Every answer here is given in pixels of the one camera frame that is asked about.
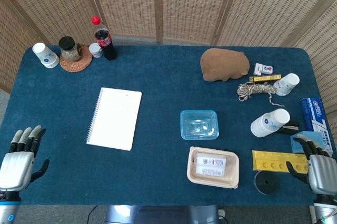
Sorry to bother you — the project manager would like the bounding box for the brown plush animal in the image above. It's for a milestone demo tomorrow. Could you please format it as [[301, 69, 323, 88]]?
[[200, 48, 250, 82]]

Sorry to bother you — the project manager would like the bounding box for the yellow tray with round holes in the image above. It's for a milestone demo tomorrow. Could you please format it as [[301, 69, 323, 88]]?
[[252, 150, 310, 174]]

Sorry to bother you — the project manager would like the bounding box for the round woven rattan coaster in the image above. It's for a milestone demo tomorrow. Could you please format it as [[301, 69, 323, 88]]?
[[59, 44, 93, 73]]

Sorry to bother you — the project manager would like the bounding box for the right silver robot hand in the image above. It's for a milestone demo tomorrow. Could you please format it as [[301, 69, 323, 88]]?
[[286, 134, 337, 196]]

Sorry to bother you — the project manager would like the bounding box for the black stapler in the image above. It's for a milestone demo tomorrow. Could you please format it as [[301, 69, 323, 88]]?
[[278, 121, 301, 136]]

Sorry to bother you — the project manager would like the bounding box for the beige plastic food tray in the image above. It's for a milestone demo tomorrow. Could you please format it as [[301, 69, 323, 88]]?
[[186, 146, 240, 189]]

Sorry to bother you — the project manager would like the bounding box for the blue table cloth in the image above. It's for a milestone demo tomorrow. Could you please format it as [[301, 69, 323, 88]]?
[[0, 45, 337, 207]]

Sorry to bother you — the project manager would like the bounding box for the black tape roll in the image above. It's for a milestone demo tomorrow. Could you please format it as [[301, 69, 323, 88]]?
[[254, 171, 280, 196]]

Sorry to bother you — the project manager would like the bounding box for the cola bottle red cap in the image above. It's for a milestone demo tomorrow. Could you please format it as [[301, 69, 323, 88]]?
[[91, 16, 118, 61]]

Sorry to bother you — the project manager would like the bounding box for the clear container blue lid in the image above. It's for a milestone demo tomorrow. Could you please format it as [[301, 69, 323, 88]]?
[[180, 109, 220, 140]]

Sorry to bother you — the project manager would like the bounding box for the long yellow box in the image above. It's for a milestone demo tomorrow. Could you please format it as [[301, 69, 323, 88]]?
[[249, 74, 282, 83]]

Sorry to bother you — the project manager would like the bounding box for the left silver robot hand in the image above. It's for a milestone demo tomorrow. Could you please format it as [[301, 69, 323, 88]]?
[[0, 125, 50, 192]]

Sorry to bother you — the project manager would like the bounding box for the coiled speckled rope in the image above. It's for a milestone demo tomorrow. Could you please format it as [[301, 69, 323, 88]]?
[[236, 82, 285, 108]]

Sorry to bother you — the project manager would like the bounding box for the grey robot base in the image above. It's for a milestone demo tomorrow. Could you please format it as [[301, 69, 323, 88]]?
[[104, 205, 220, 224]]

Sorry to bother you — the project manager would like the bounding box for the paper cup stack blue flower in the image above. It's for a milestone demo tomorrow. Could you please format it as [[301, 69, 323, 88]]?
[[32, 43, 60, 69], [250, 108, 291, 138]]

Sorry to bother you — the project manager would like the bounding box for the small white jar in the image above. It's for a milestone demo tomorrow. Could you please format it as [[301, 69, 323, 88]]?
[[88, 43, 103, 58]]

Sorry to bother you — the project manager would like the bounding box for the blue toothpaste box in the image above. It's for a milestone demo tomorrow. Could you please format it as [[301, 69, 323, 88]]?
[[301, 97, 334, 157]]

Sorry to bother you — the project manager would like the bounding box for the white spiral notebook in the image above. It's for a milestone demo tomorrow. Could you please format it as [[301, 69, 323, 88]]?
[[86, 87, 143, 152]]

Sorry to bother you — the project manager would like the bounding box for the glass jar black lid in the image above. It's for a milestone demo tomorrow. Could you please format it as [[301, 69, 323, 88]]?
[[58, 36, 82, 62]]

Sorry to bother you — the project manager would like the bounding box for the black cable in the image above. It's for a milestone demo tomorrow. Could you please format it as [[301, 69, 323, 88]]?
[[86, 205, 106, 224]]

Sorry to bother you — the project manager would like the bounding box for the woven folding screen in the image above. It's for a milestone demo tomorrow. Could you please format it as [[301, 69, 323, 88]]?
[[0, 0, 337, 140]]

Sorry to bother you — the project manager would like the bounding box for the white paper cup right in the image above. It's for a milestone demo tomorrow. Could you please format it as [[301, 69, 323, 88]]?
[[273, 73, 300, 97]]

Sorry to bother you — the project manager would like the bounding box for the white packet with label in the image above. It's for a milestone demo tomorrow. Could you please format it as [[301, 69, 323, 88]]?
[[195, 153, 227, 177]]

